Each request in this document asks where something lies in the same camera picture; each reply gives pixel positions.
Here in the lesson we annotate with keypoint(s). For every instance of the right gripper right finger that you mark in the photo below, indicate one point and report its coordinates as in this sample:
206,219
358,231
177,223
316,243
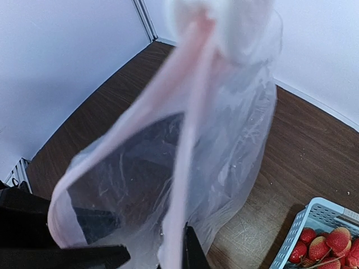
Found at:
193,256

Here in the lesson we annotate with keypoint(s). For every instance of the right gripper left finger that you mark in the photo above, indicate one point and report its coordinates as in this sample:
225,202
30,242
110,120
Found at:
52,256

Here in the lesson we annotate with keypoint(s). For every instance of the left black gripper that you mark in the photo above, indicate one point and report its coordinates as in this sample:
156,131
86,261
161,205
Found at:
24,220

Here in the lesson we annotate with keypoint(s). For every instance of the clear zip top bag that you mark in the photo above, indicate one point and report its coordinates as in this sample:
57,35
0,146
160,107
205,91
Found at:
187,151

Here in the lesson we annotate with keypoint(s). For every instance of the red lychee fruit bunch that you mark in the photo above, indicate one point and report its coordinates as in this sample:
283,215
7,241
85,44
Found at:
324,250

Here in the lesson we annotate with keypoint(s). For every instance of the light blue plastic basket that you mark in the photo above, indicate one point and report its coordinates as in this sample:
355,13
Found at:
321,215

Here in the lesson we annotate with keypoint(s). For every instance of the red wax apple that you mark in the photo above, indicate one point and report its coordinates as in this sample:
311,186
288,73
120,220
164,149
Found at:
354,253

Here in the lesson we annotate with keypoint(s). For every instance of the left aluminium frame post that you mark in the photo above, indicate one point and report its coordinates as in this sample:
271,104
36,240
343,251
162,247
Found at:
146,19

